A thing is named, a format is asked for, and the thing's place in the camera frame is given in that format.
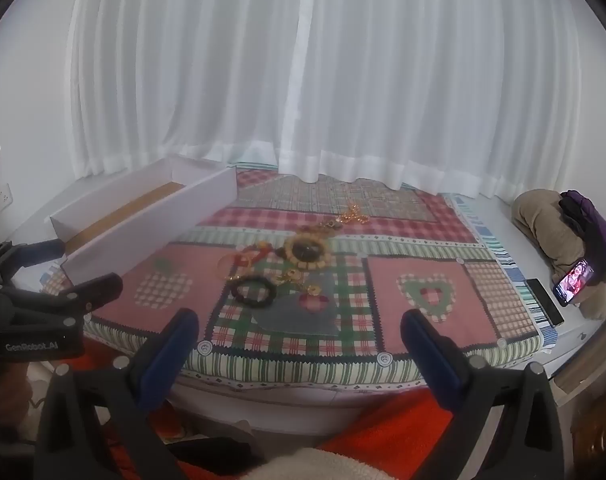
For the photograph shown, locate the white sheer curtain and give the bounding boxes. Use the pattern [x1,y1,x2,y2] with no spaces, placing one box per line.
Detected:
[65,0,304,181]
[278,0,584,202]

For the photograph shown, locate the dark bead bracelet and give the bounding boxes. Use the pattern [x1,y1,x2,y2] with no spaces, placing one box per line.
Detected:
[231,276,276,306]

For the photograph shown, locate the black smartphone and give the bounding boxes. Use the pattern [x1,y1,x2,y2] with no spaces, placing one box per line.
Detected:
[525,278,565,327]

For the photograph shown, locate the smartphone with lit screen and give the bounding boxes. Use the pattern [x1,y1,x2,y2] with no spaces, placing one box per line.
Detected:
[553,257,596,306]

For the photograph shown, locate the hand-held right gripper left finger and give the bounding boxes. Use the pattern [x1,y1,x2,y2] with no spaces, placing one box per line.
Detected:
[33,307,201,480]

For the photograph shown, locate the purple cloth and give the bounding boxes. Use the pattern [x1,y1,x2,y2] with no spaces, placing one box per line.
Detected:
[558,190,606,271]

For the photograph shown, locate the person's left hand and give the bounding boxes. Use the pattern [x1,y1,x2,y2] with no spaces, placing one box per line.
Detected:
[0,360,31,436]

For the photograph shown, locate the red bracelet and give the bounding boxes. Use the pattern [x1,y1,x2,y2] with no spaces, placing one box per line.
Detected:
[233,245,274,267]

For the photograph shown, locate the patchwork plaid blanket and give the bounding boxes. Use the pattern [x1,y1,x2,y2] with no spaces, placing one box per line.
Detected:
[40,165,546,391]

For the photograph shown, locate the gold chain necklace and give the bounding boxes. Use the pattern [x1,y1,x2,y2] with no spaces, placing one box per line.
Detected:
[325,202,371,228]

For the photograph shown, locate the wooden furniture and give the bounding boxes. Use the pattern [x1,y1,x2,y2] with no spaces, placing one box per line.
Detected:
[558,340,606,461]

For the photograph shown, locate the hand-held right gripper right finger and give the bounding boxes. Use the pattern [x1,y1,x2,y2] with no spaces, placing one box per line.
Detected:
[400,308,566,480]

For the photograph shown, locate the wooden bead bracelet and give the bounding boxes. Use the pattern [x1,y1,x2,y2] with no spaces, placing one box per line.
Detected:
[283,237,331,268]

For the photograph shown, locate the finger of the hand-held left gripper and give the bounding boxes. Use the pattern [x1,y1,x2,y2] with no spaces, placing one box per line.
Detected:
[3,239,66,272]
[3,272,124,328]

